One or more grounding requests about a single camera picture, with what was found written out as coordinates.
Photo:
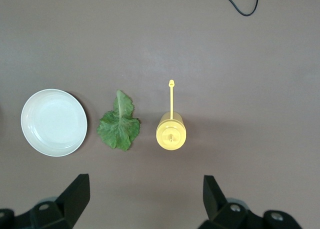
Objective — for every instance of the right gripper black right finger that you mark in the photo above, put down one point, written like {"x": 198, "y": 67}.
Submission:
{"x": 215, "y": 204}

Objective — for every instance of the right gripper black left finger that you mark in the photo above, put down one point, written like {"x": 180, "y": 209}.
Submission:
{"x": 72, "y": 201}

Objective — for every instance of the green lettuce leaf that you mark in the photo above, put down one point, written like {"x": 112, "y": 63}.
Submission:
{"x": 118, "y": 129}

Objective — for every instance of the beige round plate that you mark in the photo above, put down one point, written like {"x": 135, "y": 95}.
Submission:
{"x": 53, "y": 122}

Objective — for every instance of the yellow squeeze bottle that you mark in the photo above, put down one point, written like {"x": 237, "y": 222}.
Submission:
{"x": 171, "y": 135}

